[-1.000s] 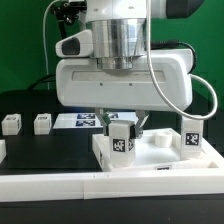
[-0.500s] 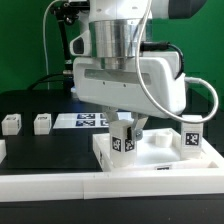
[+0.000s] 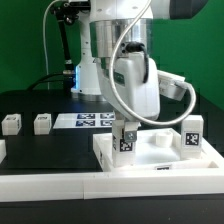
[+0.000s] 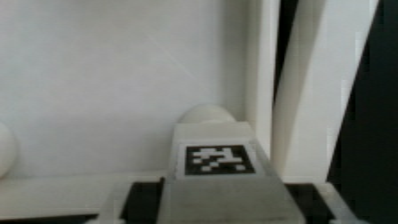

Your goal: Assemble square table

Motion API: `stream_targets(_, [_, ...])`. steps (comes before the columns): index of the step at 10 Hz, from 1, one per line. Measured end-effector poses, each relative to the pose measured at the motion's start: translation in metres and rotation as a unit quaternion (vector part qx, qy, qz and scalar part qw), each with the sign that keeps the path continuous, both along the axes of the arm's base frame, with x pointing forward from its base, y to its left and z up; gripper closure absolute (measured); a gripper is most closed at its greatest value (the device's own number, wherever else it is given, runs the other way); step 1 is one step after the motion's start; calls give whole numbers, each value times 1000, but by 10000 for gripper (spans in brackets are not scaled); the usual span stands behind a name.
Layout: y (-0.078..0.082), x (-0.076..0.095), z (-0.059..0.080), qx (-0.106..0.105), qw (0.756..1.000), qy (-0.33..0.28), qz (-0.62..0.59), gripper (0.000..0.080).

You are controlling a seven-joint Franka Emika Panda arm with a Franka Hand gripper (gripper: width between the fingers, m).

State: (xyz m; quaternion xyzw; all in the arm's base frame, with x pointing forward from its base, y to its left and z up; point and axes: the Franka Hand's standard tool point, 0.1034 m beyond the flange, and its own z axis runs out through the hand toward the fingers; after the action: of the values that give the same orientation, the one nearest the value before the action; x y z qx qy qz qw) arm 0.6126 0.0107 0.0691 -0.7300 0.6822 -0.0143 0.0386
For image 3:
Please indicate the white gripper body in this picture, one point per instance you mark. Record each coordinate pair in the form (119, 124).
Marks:
(142, 98)

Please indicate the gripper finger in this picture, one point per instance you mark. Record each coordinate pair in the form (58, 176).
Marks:
(119, 118)
(130, 131)

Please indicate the white square tabletop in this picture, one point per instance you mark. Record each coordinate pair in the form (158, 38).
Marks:
(149, 156)

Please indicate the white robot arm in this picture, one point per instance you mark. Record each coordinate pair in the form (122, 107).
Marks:
(116, 28)

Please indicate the white marker sheet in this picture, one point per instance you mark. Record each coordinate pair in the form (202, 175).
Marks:
(84, 120)

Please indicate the white U-shaped obstacle fence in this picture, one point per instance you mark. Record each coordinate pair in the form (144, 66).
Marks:
(14, 188)

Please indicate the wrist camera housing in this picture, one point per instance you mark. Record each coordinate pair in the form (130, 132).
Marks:
(168, 85)

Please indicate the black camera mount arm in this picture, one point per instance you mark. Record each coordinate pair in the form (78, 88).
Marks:
(67, 20)

